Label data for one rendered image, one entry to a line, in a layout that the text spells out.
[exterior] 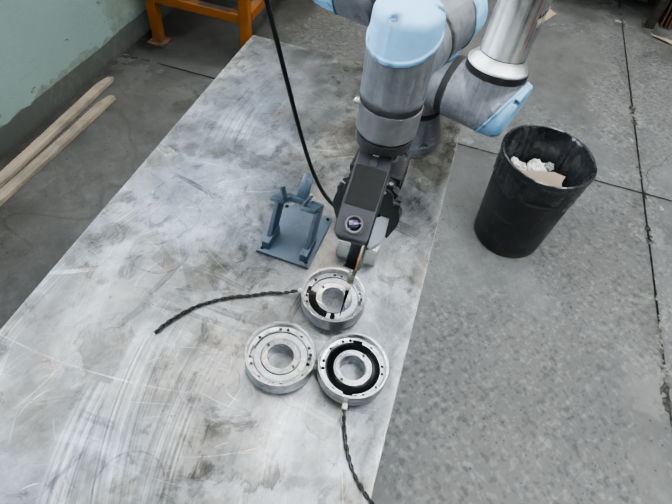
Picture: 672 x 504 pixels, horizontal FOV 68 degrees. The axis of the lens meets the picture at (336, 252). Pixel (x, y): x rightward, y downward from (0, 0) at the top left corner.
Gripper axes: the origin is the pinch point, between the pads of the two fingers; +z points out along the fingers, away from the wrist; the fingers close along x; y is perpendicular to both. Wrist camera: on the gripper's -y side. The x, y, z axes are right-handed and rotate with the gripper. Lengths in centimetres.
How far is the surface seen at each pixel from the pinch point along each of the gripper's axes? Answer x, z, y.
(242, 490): 3.1, 13.0, -34.9
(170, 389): 18.8, 13.0, -26.4
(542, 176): -43, 59, 104
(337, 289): 1.8, 10.6, -2.0
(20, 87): 166, 73, 82
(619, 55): -90, 94, 288
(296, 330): 5.1, 10.1, -12.0
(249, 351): 10.1, 10.1, -17.9
